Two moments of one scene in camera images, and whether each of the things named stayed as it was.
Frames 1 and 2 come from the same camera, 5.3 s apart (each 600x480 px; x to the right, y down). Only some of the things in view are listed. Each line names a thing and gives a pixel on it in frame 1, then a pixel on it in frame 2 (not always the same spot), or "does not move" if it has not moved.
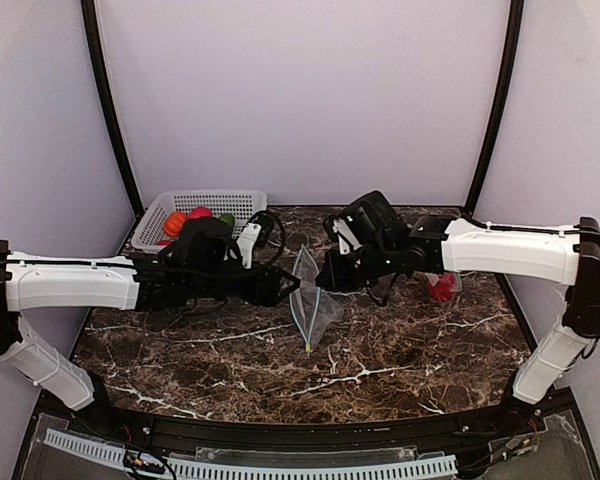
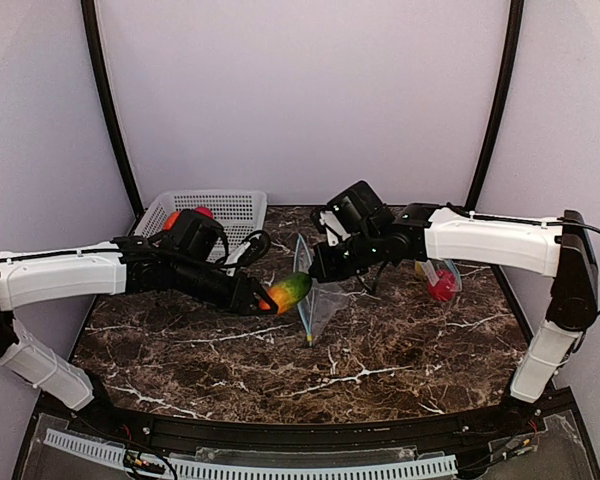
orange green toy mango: (228, 218) → (288, 290)
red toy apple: (443, 287) does not move
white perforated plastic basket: (245, 206) does not move
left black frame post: (89, 14) does not move
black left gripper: (259, 286) → (241, 293)
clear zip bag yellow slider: (443, 286) does not move
